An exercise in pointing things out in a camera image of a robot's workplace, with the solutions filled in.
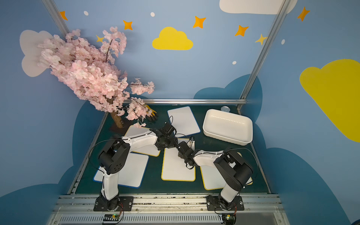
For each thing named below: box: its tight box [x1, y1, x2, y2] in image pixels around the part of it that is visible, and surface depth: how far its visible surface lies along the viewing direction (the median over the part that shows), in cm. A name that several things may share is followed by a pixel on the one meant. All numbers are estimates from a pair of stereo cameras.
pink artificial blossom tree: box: [37, 26, 156, 129], surface depth 70 cm
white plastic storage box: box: [202, 108, 254, 146], surface depth 111 cm
